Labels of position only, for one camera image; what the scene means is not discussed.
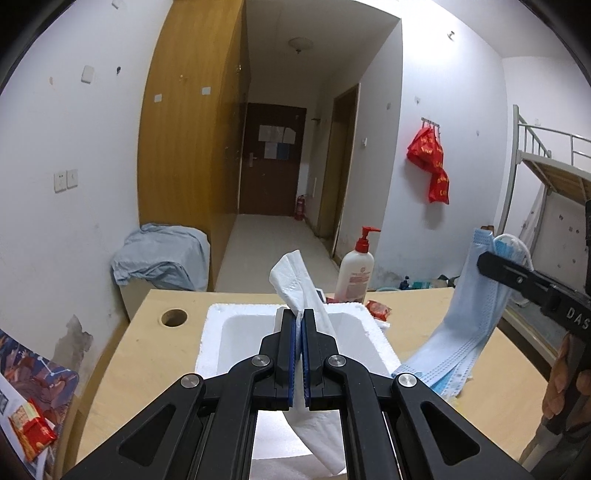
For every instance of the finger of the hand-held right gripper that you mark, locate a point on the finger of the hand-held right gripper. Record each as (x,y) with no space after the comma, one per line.
(508,274)

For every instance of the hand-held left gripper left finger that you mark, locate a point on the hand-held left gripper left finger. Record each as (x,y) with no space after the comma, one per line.
(291,360)

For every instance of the dark brown door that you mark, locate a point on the dark brown door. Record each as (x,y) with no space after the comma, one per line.
(272,184)

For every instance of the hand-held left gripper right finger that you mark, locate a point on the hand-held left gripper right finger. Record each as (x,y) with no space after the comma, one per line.
(305,369)

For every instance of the metal wall hook rack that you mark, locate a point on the metal wall hook rack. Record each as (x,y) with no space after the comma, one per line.
(430,122)

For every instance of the printed blanket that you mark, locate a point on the printed blanket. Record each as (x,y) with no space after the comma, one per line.
(32,374)

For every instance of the small red snack packet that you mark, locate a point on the small red snack packet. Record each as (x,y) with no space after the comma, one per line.
(378,309)

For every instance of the white paper tissue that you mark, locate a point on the white paper tissue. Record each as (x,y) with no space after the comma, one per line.
(295,277)

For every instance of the red and yellow snack packet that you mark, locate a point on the red and yellow snack packet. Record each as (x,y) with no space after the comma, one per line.
(32,429)

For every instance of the white dotted curtain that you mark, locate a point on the white dotted curtain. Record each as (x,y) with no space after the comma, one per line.
(563,230)

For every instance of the blue-grey cloth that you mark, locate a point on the blue-grey cloth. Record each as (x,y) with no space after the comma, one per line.
(161,254)

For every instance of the ceiling lamp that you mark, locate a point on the ceiling lamp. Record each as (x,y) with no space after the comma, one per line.
(300,45)

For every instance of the white foam box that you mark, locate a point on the white foam box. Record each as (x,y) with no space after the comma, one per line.
(240,332)

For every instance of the stack of blue face masks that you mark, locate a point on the stack of blue face masks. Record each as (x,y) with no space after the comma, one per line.
(466,323)

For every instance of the metal bunk bed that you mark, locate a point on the metal bunk bed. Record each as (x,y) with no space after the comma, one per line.
(554,170)

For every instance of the red plastic bags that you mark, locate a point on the red plastic bags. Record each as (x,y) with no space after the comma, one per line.
(427,152)

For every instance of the white lotion pump bottle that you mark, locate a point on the white lotion pump bottle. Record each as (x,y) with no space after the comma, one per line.
(353,277)

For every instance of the blue papers on door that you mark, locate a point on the blue papers on door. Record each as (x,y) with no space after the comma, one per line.
(276,151)

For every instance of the white papers on door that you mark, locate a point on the white papers on door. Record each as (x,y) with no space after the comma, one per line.
(277,134)

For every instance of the white wall socket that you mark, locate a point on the white wall socket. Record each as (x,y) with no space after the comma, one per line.
(59,182)
(72,179)

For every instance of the wooden wardrobe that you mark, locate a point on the wooden wardrobe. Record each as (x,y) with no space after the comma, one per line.
(184,138)

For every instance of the light wooden side door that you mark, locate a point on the light wooden side door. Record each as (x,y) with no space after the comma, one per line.
(337,175)

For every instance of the person's right hand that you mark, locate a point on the person's right hand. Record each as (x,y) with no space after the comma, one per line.
(556,383)

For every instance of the white wall switch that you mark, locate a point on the white wall switch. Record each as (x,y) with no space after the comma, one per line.
(87,74)

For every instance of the red fire extinguisher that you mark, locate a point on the red fire extinguisher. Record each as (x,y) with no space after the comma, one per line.
(300,207)

